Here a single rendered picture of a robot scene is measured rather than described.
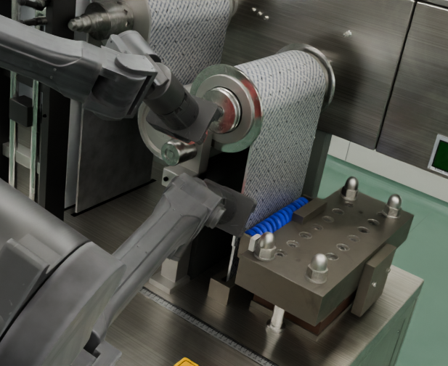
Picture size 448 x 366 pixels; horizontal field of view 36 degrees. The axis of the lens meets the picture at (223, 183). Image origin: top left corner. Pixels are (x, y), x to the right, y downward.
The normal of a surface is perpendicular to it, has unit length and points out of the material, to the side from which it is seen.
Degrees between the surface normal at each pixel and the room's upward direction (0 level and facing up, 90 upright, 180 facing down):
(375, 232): 0
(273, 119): 90
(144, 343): 0
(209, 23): 91
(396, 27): 90
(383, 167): 90
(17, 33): 23
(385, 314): 0
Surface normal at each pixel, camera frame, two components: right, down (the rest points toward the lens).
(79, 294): 0.30, -0.52
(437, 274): 0.15, -0.88
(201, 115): -0.32, -0.32
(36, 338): 0.02, -0.15
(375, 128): -0.58, 0.29
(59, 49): 0.37, -0.72
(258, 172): 0.81, 0.37
